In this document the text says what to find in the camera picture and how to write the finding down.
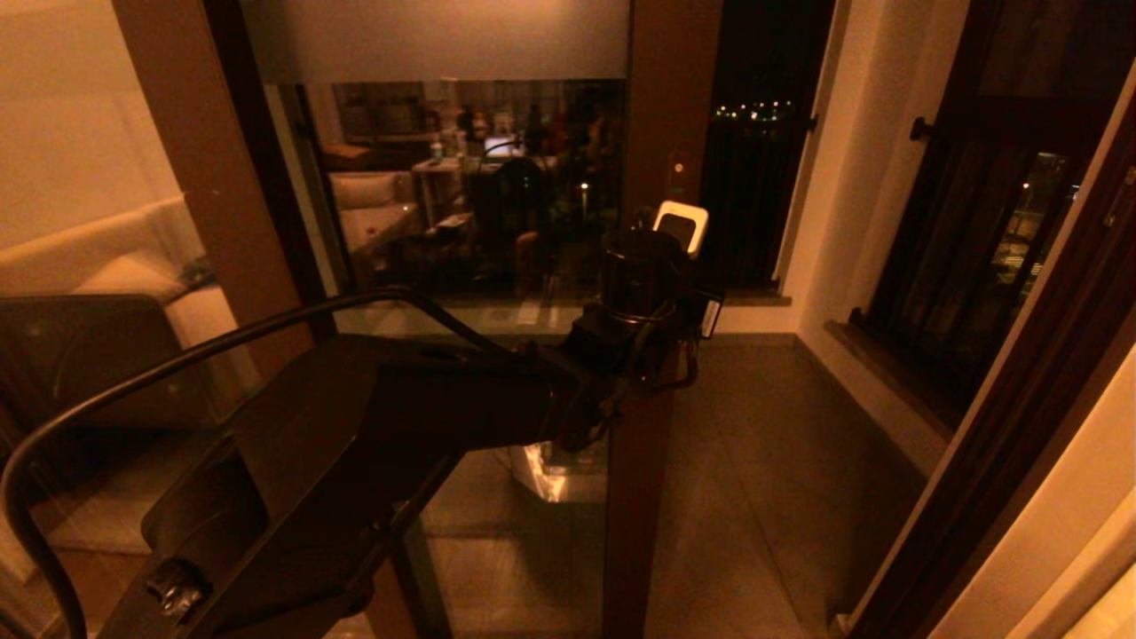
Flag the wide dark metal balcony railing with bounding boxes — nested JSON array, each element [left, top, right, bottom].
[[701, 106, 822, 289]]

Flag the dark brown door jamb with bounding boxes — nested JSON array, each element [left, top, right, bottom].
[[848, 98, 1136, 639]]

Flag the brown-framed fixed glass panel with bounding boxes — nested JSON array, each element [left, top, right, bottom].
[[0, 0, 427, 639]]

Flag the long stone railing sill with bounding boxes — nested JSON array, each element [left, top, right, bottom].
[[342, 288, 793, 310]]

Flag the short stone side sill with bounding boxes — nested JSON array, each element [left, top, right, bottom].
[[827, 319, 973, 436]]

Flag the narrow dark metal side railing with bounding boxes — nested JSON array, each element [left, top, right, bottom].
[[852, 0, 1136, 418]]

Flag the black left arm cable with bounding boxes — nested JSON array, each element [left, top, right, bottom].
[[0, 286, 516, 639]]

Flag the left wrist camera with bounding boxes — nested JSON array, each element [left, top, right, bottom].
[[652, 201, 710, 260]]

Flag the brown-framed sliding glass door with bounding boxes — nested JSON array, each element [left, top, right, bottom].
[[240, 0, 724, 639]]

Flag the left wrist silver cylinder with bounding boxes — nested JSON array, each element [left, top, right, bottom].
[[599, 228, 691, 325]]

